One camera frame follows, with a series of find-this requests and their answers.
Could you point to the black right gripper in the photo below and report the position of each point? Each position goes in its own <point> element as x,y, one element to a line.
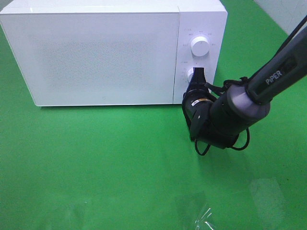
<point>196,102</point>

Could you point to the white microwave knob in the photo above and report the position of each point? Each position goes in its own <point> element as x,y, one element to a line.
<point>190,74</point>
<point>200,46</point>

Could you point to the white microwave door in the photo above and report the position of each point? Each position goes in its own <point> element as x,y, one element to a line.
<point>95,58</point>

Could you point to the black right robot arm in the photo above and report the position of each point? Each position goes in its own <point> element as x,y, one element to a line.
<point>217,115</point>

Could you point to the clear tape strip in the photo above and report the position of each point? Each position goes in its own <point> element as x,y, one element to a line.
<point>203,220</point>

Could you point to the white microwave oven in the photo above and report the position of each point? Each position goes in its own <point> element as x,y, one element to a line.
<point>196,18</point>

